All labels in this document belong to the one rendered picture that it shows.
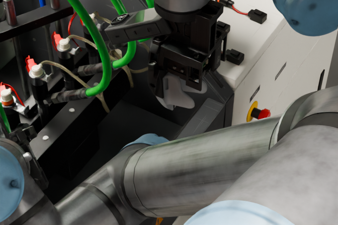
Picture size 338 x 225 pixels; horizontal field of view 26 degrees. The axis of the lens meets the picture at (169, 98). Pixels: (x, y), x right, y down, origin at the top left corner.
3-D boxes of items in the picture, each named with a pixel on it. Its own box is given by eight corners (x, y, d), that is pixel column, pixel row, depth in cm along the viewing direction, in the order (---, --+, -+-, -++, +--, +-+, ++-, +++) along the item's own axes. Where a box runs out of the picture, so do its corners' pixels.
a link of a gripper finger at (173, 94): (189, 133, 105) (190, 88, 98) (154, 118, 107) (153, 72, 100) (199, 119, 107) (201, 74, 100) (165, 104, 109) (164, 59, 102)
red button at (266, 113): (261, 133, 161) (263, 117, 157) (245, 126, 162) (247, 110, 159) (271, 118, 164) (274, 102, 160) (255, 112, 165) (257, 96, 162)
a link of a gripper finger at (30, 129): (11, 148, 100) (-1, 157, 91) (6, 137, 100) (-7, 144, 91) (43, 134, 100) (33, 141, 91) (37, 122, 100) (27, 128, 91)
